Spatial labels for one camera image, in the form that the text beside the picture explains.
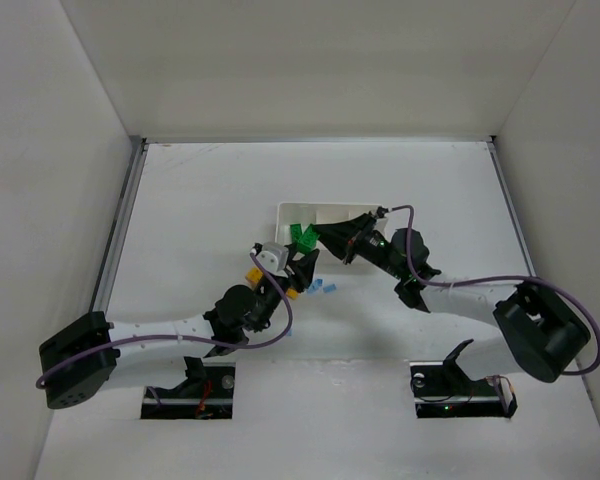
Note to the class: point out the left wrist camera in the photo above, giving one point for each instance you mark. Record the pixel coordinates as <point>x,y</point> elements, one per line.
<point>272,258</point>

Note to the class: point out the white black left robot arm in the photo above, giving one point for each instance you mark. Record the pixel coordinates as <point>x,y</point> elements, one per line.
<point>93,354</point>

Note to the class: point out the white three-compartment plastic bin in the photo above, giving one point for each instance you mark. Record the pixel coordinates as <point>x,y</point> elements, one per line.
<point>306,213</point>

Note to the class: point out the green square lego brick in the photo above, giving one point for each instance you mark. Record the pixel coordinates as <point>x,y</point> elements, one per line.
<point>308,240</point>

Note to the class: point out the aluminium table rail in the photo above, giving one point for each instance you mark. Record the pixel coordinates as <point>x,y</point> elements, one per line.
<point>493,150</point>
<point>115,242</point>

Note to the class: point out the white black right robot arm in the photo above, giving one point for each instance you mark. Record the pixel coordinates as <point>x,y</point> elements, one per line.
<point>539,334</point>

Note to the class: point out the light blue lego slope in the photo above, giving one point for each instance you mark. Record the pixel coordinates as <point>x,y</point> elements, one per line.
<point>315,286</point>

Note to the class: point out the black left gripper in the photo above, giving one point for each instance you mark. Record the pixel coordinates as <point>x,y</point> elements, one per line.
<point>290,275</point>

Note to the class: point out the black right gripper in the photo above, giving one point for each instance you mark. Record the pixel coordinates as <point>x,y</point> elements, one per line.
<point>353,243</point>

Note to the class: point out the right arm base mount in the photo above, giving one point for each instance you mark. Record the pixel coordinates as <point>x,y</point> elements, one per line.
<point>442,390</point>

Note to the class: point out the yellow round lego brick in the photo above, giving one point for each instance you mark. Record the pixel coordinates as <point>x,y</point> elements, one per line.
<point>254,278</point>

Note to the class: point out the right aluminium table rail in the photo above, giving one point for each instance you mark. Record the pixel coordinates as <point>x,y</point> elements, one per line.
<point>493,150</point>

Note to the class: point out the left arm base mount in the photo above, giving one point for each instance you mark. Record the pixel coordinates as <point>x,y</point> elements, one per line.
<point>205,393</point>

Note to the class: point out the green lego plate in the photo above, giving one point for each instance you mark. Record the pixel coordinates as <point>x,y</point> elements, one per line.
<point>297,234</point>

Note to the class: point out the left aluminium table rail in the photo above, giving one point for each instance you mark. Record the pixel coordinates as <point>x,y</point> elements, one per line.
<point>115,242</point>

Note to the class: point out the yellow curved lego brick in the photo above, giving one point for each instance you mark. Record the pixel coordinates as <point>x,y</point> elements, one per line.
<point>292,294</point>

